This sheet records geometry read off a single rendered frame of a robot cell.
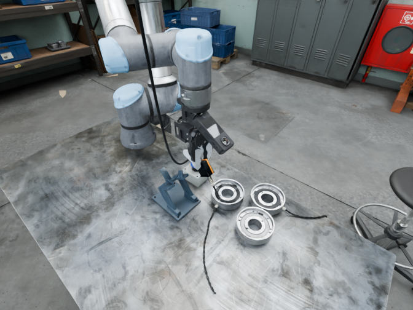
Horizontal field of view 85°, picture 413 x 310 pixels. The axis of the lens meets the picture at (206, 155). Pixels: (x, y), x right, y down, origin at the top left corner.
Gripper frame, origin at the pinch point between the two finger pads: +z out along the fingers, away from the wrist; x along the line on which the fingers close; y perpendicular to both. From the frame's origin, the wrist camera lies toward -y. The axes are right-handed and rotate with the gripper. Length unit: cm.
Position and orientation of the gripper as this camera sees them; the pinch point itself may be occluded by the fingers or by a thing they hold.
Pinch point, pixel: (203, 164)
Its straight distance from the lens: 67.4
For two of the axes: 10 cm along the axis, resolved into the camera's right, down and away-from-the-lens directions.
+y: -7.4, -4.4, 5.1
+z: 0.0, 7.6, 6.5
